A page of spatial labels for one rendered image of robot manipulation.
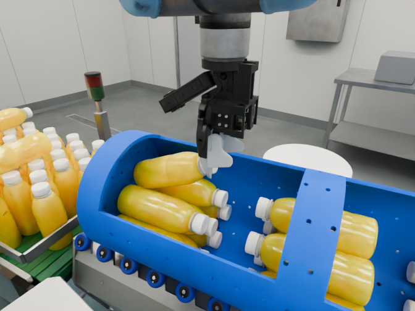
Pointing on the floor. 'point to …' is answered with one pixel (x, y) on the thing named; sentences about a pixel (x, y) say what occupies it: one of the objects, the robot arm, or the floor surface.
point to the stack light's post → (102, 125)
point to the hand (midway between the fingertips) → (211, 165)
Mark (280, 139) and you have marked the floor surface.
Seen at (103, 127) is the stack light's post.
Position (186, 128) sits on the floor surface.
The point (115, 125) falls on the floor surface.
